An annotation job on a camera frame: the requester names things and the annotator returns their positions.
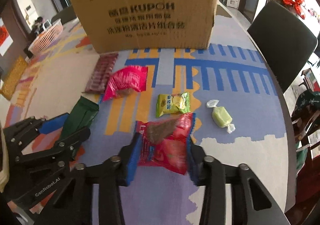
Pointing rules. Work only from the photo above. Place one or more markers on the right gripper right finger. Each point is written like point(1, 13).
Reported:
point(251, 201)

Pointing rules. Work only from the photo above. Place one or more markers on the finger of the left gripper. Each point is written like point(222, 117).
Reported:
point(67, 139)
point(25, 131)

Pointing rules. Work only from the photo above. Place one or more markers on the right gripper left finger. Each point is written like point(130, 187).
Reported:
point(71, 203)

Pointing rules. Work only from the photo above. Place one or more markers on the red snack packet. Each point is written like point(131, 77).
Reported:
point(164, 143)

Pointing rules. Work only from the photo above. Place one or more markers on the pink snack bag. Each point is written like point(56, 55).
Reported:
point(126, 81)

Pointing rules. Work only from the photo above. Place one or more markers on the dark green snack pack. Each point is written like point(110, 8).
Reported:
point(82, 115)

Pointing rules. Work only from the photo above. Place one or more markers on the colourful patterned table mat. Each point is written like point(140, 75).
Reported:
point(232, 70)

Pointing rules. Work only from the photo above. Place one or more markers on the woven yellow tissue box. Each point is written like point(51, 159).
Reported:
point(13, 77)

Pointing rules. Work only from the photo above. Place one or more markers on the pale green wrapped candy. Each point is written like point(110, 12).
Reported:
point(220, 116)

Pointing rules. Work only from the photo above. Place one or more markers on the maroon striped snack pack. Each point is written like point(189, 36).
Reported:
point(99, 78)

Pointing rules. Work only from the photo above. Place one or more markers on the red fu door poster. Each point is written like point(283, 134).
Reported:
point(5, 38)

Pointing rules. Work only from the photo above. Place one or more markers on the white basket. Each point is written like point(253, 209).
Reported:
point(46, 38)

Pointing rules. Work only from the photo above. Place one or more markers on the yellow green snack packet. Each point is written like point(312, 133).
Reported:
point(173, 104)

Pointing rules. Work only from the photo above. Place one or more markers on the green floral bag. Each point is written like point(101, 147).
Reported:
point(306, 104)

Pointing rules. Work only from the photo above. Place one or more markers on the dark chair behind left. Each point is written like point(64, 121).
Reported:
point(66, 15)

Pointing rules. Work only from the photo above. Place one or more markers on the dark chair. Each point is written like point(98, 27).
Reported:
point(285, 42)
point(66, 15)

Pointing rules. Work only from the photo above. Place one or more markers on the brown cardboard box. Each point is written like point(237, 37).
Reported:
point(116, 25)

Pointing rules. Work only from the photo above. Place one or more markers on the dark chair right side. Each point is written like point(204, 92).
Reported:
point(285, 42)

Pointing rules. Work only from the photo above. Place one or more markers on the red bow balloon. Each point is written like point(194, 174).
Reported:
point(297, 5)

